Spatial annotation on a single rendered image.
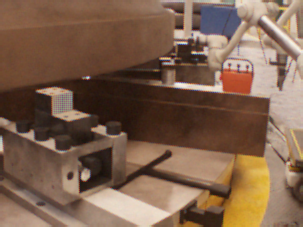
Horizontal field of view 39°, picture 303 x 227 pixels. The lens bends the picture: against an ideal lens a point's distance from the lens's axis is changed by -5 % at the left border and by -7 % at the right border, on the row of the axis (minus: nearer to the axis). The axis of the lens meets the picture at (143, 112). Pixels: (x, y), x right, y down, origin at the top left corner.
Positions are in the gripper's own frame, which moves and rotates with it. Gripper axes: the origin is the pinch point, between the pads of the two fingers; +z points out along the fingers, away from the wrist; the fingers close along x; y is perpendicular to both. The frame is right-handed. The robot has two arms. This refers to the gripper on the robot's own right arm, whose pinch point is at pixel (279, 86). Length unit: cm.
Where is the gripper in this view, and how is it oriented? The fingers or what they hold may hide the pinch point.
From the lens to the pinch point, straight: 310.5
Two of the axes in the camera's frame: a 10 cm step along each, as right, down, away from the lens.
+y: 9.8, 0.8, -1.8
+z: -0.3, 9.6, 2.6
